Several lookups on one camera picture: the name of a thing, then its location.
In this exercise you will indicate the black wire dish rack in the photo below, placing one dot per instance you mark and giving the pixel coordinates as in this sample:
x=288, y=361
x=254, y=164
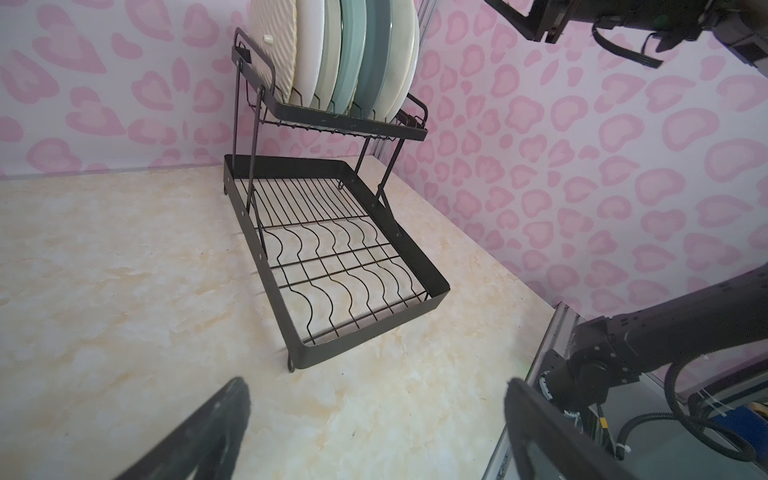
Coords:
x=337, y=267

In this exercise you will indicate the aluminium front rail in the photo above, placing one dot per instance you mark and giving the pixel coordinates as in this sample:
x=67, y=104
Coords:
x=552, y=348

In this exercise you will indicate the teal green round plate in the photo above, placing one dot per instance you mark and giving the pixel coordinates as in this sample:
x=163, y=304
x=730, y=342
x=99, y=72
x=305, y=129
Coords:
x=375, y=57

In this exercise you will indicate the orange woven round plate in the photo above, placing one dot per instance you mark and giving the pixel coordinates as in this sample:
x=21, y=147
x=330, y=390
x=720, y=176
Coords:
x=272, y=25

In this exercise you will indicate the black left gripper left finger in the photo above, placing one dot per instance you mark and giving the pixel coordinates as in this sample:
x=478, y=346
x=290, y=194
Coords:
x=206, y=445

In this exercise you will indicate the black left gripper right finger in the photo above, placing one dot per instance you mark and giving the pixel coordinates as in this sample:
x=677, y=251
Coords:
x=539, y=435

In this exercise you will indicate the light blue flower plate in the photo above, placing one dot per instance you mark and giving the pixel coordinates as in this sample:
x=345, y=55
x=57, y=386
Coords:
x=353, y=39

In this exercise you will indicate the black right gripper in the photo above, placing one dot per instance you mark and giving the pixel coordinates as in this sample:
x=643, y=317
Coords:
x=547, y=19

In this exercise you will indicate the white plate black stars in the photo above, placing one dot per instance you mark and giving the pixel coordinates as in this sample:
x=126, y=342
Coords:
x=403, y=16

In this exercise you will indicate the white plate floral sprigs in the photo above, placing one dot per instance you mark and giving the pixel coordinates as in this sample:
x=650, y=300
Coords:
x=331, y=53

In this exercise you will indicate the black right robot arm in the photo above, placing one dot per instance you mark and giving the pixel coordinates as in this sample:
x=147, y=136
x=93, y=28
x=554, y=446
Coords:
x=610, y=352

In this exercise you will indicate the white plate dark rings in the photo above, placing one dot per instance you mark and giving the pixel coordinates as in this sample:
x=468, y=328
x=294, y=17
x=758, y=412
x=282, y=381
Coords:
x=309, y=48

